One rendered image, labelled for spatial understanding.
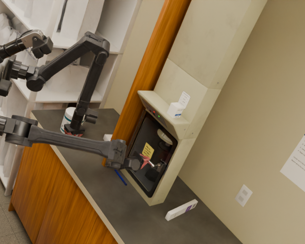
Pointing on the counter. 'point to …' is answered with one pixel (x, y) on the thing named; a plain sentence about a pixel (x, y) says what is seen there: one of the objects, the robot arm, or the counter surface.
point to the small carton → (175, 110)
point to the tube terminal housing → (199, 88)
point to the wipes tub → (68, 117)
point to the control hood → (171, 124)
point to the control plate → (154, 113)
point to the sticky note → (147, 151)
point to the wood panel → (150, 66)
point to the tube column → (214, 38)
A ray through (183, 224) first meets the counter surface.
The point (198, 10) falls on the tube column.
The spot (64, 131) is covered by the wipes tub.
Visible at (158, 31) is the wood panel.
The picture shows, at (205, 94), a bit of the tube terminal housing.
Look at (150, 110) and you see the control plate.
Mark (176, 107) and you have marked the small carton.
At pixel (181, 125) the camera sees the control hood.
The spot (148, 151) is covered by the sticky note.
